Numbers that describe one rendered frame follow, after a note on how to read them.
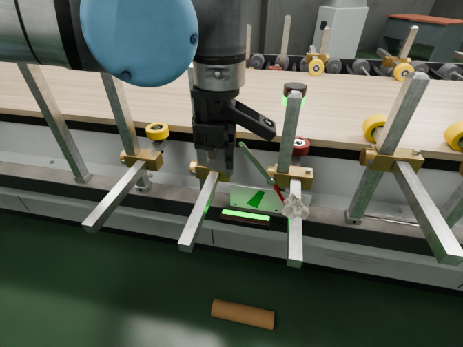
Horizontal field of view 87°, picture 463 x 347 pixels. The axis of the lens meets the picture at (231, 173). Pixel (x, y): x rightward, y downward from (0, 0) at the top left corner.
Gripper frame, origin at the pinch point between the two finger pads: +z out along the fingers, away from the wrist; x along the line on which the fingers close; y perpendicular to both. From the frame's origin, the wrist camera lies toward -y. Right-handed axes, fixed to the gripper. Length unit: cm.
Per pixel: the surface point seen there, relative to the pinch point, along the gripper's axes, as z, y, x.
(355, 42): 58, -221, -498
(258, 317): 90, -13, -4
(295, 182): 11.3, -18.2, -11.0
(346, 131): 7, -40, -35
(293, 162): 11.3, -19.3, -20.6
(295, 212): 10.9, -16.1, 1.4
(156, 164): 12.9, 25.9, -20.0
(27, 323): 97, 101, 0
